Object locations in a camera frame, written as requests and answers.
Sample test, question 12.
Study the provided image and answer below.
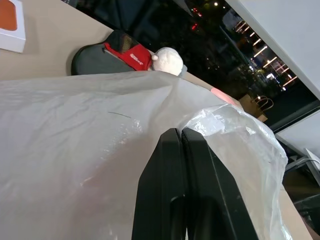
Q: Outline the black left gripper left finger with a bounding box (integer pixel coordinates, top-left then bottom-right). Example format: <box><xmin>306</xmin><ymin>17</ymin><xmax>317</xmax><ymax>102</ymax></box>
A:
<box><xmin>131</xmin><ymin>127</ymin><xmax>187</xmax><ymax>240</ymax></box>

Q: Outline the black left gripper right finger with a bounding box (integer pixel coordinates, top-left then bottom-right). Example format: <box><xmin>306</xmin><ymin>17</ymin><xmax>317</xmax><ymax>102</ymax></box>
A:
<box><xmin>181</xmin><ymin>127</ymin><xmax>259</xmax><ymax>240</ymax></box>

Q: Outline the translucent white plastic bag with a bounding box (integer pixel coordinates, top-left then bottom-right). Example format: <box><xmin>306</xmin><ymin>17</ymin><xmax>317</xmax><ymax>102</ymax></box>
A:
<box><xmin>0</xmin><ymin>70</ymin><xmax>293</xmax><ymax>240</ymax></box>

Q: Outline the brown paper bag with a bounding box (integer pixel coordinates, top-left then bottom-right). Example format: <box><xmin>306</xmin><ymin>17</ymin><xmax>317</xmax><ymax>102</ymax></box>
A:
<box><xmin>237</xmin><ymin>93</ymin><xmax>275</xmax><ymax>123</ymax></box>

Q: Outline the pink object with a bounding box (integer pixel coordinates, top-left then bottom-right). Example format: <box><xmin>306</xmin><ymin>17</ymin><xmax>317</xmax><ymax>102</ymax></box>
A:
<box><xmin>210</xmin><ymin>87</ymin><xmax>241</xmax><ymax>106</ymax></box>

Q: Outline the white plush toy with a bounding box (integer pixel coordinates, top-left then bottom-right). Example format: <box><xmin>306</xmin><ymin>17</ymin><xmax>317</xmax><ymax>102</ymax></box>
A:
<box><xmin>150</xmin><ymin>46</ymin><xmax>188</xmax><ymax>77</ymax></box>

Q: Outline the white box with orange panel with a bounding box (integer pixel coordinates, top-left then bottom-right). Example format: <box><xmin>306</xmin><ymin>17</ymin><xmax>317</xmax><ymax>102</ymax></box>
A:
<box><xmin>0</xmin><ymin>0</ymin><xmax>27</xmax><ymax>54</ymax></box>

